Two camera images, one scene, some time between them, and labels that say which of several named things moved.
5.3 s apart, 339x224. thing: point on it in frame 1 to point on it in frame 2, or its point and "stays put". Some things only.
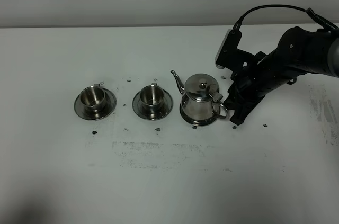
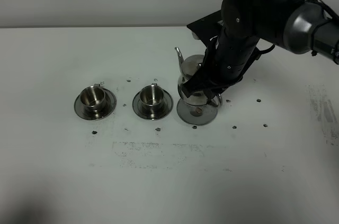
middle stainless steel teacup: [152, 97] stays put
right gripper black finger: [243, 109] to [195, 83]
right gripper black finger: [231, 101] to [210, 93]
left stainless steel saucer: [110, 104] stays put
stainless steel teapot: [201, 101] to [188, 66]
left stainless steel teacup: [92, 99] stays put
